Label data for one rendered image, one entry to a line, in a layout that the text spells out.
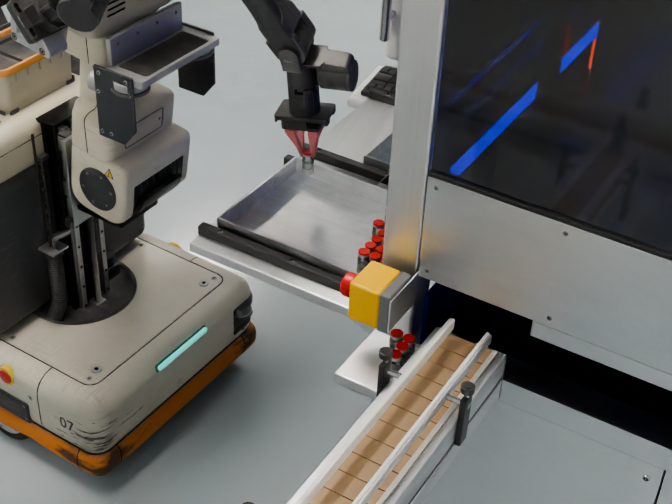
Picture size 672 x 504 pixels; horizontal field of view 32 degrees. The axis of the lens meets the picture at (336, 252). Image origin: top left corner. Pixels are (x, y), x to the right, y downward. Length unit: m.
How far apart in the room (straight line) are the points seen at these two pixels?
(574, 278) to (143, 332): 1.41
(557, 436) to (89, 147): 1.18
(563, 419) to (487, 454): 0.19
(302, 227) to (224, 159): 1.87
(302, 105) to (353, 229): 0.25
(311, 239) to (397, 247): 0.33
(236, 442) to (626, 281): 1.51
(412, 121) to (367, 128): 0.78
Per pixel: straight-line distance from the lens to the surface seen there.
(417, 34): 1.62
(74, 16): 2.15
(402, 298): 1.79
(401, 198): 1.76
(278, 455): 2.92
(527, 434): 1.92
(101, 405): 2.69
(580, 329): 1.74
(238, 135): 4.13
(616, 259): 1.65
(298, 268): 2.02
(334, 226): 2.15
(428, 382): 1.76
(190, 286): 2.98
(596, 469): 1.91
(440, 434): 1.68
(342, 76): 2.05
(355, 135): 2.43
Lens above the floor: 2.13
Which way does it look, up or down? 37 degrees down
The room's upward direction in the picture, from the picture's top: 3 degrees clockwise
